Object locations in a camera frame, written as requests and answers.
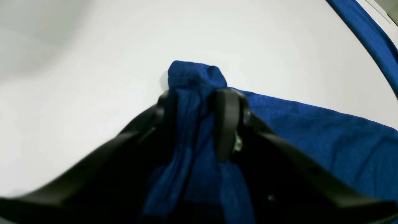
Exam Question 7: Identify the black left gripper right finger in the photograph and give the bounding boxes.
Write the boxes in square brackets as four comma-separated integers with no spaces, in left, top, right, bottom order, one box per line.
[215,88,397,224]

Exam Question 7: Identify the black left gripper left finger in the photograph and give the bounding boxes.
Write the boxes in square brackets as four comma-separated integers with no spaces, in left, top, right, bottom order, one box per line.
[1,92,170,224]

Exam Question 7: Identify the blue long-sleeve T-shirt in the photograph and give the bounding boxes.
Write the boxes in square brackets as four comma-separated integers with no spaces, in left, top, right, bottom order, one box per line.
[140,0,398,224]

